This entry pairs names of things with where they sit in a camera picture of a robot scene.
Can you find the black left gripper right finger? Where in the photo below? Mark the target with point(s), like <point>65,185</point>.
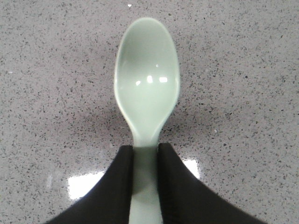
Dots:
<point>186,200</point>

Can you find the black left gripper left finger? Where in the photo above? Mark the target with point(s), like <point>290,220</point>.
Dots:
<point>108,202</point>

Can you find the pale green plastic spoon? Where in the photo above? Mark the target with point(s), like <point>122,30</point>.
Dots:
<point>146,88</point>

